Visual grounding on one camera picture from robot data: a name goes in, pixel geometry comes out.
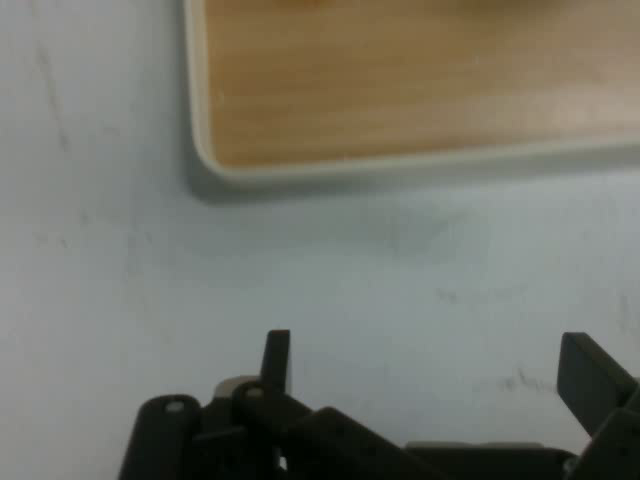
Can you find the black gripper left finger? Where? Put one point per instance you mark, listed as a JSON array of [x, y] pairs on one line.
[[250, 430]]

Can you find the wooden tray with cream rim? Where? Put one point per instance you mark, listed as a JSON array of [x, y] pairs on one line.
[[400, 90]]

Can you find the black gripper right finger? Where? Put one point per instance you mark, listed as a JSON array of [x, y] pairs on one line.
[[600, 385]]

